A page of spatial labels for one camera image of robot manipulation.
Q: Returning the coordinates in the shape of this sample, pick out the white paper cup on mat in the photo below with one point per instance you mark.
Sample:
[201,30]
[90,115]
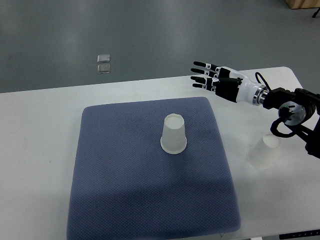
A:
[173,140]

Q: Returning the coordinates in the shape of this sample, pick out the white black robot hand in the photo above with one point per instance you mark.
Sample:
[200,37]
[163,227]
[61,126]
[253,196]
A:
[227,83]

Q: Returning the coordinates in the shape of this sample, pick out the lower metal floor plate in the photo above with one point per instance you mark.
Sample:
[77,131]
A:
[103,68]

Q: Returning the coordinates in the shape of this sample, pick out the white paper cup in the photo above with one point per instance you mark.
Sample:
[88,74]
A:
[263,154]
[173,140]

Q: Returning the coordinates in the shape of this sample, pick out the black under-table panel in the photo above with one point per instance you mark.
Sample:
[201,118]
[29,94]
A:
[301,234]

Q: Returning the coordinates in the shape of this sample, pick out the upper metal floor plate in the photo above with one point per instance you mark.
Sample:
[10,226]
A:
[103,58]

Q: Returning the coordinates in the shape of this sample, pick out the wooden furniture corner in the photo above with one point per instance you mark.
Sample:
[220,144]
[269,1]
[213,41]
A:
[303,4]

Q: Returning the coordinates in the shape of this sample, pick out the metal floor plate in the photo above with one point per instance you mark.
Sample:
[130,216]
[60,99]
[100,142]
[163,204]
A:
[103,68]
[103,58]

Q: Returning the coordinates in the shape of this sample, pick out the blue-grey padded mat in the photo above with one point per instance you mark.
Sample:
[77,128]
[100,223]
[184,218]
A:
[126,187]

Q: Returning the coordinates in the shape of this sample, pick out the black stand leg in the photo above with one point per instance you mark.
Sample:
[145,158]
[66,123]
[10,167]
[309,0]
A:
[316,13]

